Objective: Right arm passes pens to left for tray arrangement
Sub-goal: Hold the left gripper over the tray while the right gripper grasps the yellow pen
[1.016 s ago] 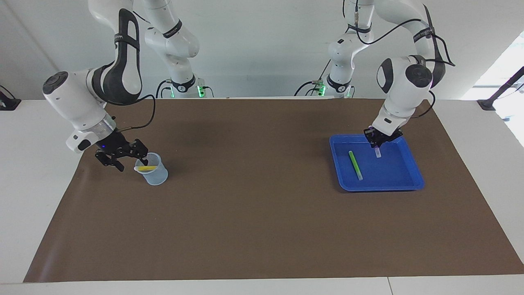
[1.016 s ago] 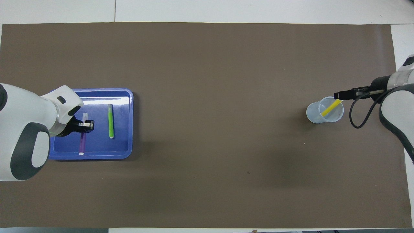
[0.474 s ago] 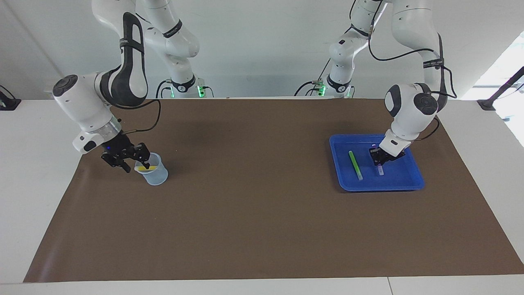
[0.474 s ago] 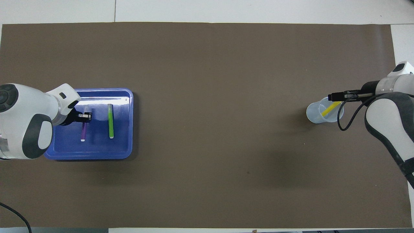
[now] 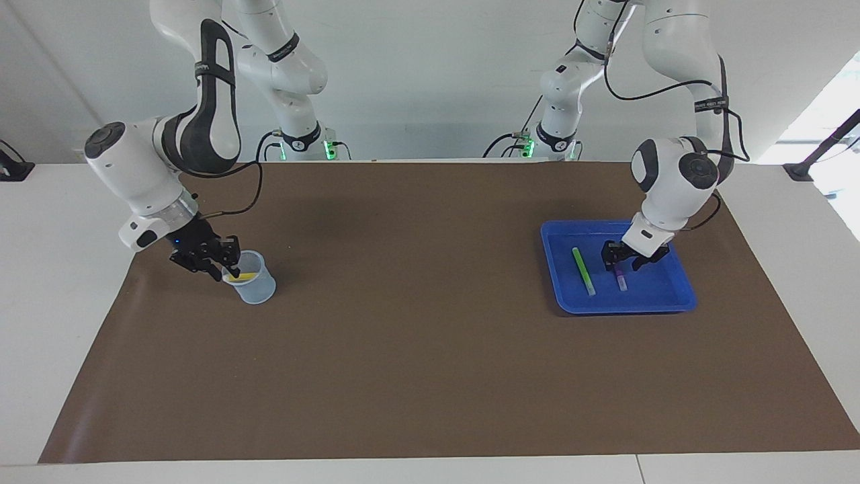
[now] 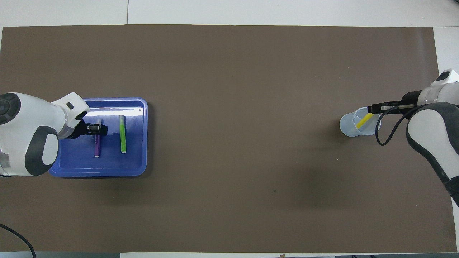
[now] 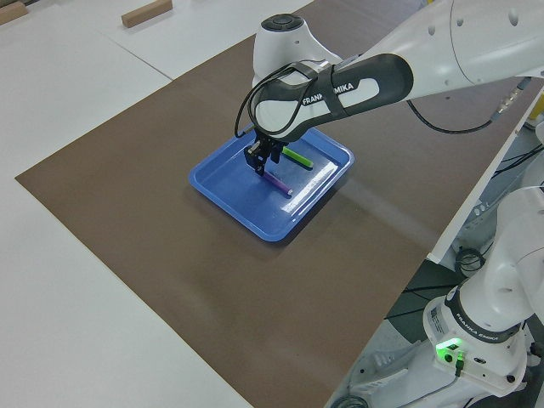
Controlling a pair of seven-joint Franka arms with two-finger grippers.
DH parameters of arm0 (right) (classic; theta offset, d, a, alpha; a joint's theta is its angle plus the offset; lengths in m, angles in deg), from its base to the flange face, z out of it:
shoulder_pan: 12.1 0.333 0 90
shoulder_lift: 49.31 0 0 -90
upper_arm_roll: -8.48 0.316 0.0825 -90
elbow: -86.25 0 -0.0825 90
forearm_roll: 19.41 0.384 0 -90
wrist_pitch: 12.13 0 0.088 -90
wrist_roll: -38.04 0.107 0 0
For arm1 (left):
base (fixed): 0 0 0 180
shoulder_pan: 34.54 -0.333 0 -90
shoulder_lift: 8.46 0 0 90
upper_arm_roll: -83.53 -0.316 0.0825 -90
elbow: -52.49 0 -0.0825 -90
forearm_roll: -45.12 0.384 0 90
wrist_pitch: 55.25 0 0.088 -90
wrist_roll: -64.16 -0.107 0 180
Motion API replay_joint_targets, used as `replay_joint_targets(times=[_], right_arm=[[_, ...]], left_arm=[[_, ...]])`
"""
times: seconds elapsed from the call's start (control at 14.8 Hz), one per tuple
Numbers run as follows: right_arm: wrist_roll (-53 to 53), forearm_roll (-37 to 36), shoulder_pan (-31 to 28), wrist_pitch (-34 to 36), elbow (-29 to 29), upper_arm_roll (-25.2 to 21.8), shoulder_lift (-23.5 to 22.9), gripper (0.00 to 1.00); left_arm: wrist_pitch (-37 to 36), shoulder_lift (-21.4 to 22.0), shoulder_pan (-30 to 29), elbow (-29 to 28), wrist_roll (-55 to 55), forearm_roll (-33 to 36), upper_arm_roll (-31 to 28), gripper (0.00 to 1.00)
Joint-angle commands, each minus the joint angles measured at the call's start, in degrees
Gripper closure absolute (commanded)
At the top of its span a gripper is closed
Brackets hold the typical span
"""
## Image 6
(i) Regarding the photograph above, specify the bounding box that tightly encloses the blue plastic tray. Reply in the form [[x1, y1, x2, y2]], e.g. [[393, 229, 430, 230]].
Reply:
[[48, 97, 148, 178]]

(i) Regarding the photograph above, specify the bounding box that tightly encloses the brown paper table mat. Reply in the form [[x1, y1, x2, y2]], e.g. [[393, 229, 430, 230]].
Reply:
[[0, 24, 447, 253]]

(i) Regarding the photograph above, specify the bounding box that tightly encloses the clear plastic cup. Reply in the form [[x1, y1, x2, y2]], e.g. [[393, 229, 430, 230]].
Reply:
[[339, 107, 382, 137]]

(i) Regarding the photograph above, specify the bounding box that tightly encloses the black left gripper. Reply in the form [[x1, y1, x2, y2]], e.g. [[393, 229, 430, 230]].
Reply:
[[67, 120, 108, 140]]

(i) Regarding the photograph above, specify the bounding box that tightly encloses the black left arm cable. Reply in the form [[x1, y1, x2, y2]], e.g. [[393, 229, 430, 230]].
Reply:
[[0, 223, 36, 258]]

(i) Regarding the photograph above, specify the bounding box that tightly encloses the purple pen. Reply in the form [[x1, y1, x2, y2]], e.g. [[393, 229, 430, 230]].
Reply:
[[94, 119, 103, 158]]

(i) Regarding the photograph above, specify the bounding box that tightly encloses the yellow pen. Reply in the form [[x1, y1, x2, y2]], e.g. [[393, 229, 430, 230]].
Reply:
[[356, 114, 373, 129]]

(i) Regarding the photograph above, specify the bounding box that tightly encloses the green pen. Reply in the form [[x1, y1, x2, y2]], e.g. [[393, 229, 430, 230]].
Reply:
[[119, 115, 127, 154]]

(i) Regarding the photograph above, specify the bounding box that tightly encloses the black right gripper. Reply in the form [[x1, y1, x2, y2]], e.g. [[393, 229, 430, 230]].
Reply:
[[368, 90, 424, 115]]

